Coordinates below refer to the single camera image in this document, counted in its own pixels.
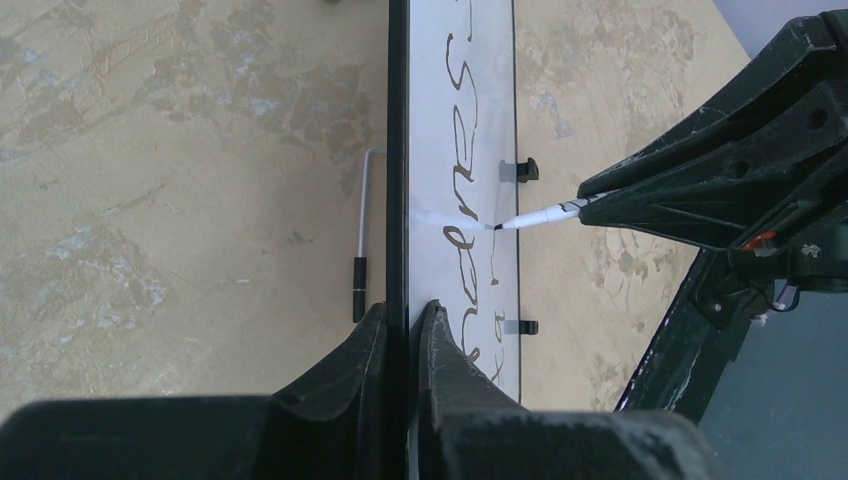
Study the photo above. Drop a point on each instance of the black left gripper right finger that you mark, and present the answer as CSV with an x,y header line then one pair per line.
x,y
469,429

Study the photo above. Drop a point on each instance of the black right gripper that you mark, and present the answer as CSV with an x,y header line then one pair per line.
x,y
760,156

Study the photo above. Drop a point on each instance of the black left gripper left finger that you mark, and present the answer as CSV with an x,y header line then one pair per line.
x,y
323,425

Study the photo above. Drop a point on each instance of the black whiteboard marker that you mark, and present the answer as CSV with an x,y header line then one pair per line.
x,y
555,213

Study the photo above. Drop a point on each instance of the white whiteboard black frame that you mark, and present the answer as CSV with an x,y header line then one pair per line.
x,y
461,156

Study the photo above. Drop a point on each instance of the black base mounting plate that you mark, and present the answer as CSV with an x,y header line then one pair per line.
x,y
702,331

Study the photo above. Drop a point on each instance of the black wire easel stand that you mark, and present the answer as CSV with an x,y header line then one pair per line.
x,y
526,171

